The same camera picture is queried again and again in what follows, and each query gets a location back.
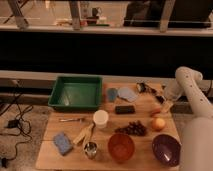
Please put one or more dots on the wooden board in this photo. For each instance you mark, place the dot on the wooden board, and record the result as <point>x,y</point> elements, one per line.
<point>143,159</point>

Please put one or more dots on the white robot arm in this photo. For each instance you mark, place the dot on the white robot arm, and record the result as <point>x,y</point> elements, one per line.
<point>197,136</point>

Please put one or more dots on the purple plastic bowl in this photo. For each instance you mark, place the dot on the purple plastic bowl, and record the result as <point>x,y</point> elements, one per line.
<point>166,150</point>

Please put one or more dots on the dark blue cloth piece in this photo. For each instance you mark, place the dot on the dark blue cloth piece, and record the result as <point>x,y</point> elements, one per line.
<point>112,94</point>

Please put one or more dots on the black metal tool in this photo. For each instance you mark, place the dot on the black metal tool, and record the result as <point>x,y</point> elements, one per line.
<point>145,88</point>

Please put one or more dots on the green plastic tray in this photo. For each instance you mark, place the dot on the green plastic tray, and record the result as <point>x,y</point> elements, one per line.
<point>76,93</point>

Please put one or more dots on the black power adapter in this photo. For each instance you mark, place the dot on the black power adapter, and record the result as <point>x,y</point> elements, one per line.
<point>13,123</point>

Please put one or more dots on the small metal cup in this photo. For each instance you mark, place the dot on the small metal cup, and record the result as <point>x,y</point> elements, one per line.
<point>90,150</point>

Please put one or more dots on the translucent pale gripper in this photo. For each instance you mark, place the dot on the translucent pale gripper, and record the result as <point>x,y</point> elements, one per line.
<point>167,105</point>

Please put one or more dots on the orange plastic bowl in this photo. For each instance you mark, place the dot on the orange plastic bowl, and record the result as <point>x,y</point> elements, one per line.
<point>121,147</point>

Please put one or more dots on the black rectangular block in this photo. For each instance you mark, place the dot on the black rectangular block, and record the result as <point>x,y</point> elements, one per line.
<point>124,109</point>

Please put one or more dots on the blue sponge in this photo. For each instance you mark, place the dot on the blue sponge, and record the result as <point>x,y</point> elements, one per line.
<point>62,143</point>

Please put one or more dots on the yellow banana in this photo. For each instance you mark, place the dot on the yellow banana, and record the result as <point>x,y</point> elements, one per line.
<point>84,136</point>

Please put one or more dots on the white paper cup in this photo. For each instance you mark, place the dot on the white paper cup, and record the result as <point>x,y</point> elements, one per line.
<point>100,118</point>

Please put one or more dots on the metal fork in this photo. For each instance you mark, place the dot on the metal fork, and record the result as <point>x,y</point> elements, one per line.
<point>72,119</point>

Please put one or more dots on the yellow red apple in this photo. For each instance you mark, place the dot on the yellow red apple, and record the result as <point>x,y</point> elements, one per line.
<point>158,124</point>

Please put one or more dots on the red chili pepper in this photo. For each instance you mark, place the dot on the red chili pepper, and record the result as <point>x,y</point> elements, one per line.
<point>155,112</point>

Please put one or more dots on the dark grape bunch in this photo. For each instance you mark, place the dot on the dark grape bunch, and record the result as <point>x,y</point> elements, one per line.
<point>135,128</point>

